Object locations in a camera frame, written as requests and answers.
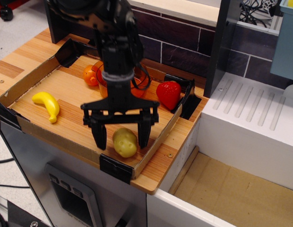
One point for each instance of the white toy sink unit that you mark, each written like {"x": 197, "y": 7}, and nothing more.
{"x": 237, "y": 168}

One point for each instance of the orange transparent plastic pot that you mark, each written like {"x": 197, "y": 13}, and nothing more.
{"x": 142, "y": 80}

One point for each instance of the blue-grey plastic bin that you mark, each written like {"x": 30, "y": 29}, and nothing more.
{"x": 282, "y": 63}

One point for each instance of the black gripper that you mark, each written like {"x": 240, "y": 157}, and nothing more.
{"x": 120, "y": 106}

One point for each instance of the dark grey vertical post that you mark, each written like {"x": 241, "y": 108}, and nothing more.
{"x": 228, "y": 17}

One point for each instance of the cardboard fence with black tape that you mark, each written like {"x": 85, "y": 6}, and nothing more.
{"x": 59, "y": 76}

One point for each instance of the yellow toy potato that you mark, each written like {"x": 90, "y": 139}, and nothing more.
{"x": 125, "y": 142}

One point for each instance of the orange toy carrot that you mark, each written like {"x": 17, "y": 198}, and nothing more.
{"x": 89, "y": 76}

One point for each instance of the red toy strawberry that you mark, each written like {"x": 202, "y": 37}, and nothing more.
{"x": 169, "y": 93}

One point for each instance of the black caster wheel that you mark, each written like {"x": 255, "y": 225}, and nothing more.
{"x": 6, "y": 13}

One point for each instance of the yellow toy banana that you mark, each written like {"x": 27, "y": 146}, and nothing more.
{"x": 50, "y": 104}

